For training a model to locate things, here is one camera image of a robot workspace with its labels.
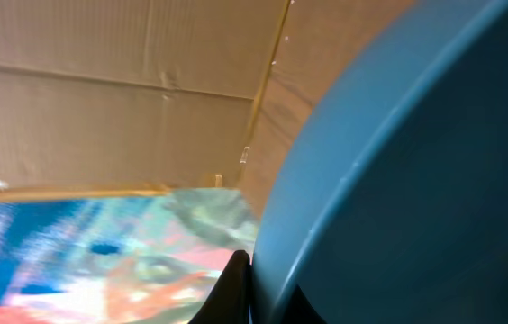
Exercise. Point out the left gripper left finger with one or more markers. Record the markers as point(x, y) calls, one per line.
point(228, 301)

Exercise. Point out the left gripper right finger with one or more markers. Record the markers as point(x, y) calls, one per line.
point(300, 311)

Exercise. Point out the large blue plate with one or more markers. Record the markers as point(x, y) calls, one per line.
point(392, 204)

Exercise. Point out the colourful painted floor mat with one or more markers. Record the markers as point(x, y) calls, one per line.
point(132, 259)

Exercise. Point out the cardboard box wall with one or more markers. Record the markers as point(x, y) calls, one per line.
point(142, 93)

